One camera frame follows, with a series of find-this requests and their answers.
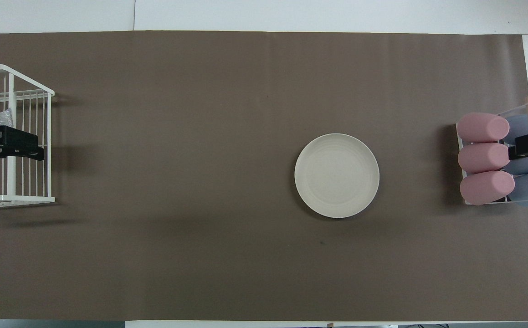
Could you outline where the cream round plate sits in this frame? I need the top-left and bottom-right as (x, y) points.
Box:
(294, 133), (380, 219)

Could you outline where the pink plastic cup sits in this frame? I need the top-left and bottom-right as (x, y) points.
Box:
(457, 143), (510, 174)
(456, 113), (510, 143)
(459, 170), (516, 206)

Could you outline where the brown paper table mat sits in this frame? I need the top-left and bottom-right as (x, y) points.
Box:
(0, 31), (528, 322)

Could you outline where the white wire dish rack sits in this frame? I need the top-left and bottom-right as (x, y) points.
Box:
(0, 64), (56, 209)

